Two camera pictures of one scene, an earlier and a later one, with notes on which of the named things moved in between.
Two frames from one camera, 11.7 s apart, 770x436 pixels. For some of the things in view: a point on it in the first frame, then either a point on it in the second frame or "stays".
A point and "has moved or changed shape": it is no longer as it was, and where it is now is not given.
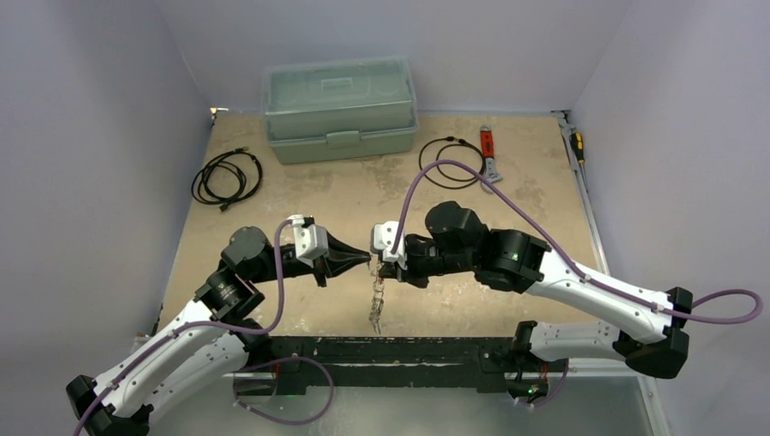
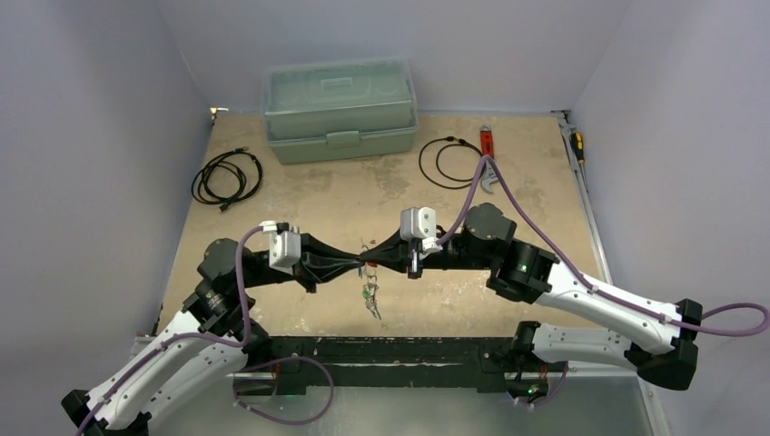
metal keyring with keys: [378, 302] has moved or changed shape
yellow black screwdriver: [577, 143] stays
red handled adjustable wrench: [488, 152] stays
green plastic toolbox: [336, 110] stays
